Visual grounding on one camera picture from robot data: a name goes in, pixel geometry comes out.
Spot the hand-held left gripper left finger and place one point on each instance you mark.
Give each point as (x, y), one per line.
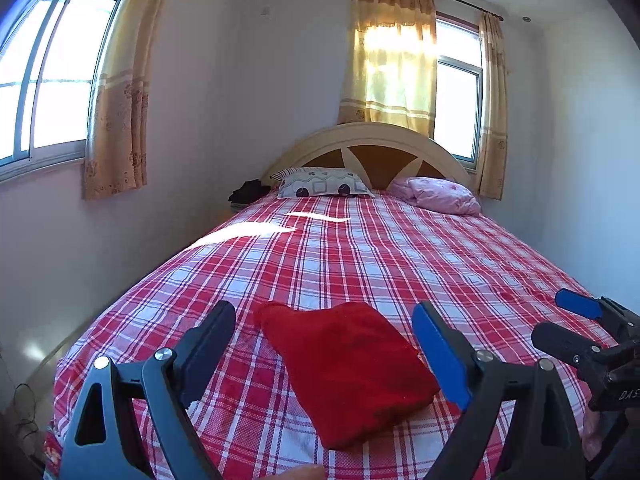
(212, 340)

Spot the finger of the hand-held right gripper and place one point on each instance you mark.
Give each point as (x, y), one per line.
(560, 337)
(580, 302)

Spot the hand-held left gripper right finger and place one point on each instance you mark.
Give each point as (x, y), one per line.
(440, 350)

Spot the red beaded sweater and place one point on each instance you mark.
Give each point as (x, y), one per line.
(345, 370)

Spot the dark clothes pile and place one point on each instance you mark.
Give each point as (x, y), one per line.
(250, 191)

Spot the person's left hand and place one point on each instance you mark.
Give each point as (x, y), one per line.
(300, 474)

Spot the bed with red plaid sheet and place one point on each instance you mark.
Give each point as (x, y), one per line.
(375, 240)

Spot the pink pillow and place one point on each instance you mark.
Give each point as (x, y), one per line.
(440, 195)

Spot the white patterned pillow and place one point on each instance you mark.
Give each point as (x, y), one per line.
(320, 182)

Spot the cream arched headboard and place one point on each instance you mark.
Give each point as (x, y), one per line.
(380, 155)

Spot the narrow beige curtain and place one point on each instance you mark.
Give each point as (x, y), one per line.
(492, 110)

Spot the window behind headboard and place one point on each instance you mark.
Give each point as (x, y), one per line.
(457, 105)

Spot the long beige floral curtain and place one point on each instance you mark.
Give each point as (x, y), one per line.
(120, 110)

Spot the wide beige sheer curtain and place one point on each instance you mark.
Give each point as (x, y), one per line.
(385, 60)

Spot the large side window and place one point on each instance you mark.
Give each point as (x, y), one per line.
(55, 85)

